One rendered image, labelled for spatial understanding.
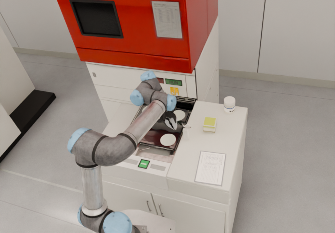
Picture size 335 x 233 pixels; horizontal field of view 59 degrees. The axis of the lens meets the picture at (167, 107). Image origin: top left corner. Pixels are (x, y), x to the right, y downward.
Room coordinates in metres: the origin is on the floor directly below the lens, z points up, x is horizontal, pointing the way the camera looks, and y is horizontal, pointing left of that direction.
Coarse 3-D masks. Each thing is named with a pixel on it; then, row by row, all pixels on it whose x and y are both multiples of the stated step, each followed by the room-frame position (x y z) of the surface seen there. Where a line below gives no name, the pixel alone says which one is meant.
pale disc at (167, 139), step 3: (165, 135) 1.27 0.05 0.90; (168, 135) 1.27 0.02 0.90; (171, 135) 1.26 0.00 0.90; (162, 138) 1.25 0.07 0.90; (165, 138) 1.25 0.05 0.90; (168, 138) 1.24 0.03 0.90; (171, 138) 1.24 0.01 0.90; (174, 138) 1.23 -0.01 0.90; (162, 141) 1.23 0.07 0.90; (165, 141) 1.22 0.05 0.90; (168, 141) 1.22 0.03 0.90; (171, 141) 1.21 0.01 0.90; (174, 141) 1.21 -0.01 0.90; (165, 144) 1.20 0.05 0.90; (168, 144) 1.19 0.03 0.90; (171, 144) 1.19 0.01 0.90
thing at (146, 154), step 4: (140, 152) 1.19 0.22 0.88; (144, 152) 1.18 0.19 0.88; (144, 156) 1.15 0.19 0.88; (148, 156) 1.14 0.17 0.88; (152, 156) 1.14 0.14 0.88; (156, 156) 1.13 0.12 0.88; (160, 156) 1.13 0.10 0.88; (164, 156) 1.12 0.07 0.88; (160, 160) 1.10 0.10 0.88; (164, 160) 1.09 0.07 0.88
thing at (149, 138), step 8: (144, 104) 1.60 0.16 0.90; (184, 112) 1.45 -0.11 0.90; (184, 120) 1.37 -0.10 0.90; (152, 128) 1.35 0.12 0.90; (160, 128) 1.34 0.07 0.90; (168, 128) 1.33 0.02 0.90; (176, 128) 1.32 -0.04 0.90; (144, 136) 1.29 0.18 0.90; (152, 136) 1.28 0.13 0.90; (160, 136) 1.27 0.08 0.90; (176, 136) 1.25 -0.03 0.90; (152, 144) 1.22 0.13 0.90; (160, 144) 1.21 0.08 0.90
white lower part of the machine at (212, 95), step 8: (216, 64) 2.04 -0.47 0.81; (216, 72) 2.03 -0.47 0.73; (216, 80) 2.03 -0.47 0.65; (208, 88) 1.78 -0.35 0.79; (216, 88) 2.02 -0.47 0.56; (208, 96) 1.76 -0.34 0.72; (216, 96) 2.02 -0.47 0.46; (104, 104) 1.83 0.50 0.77; (112, 104) 1.79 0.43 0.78; (120, 104) 1.76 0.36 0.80; (112, 112) 1.81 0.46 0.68
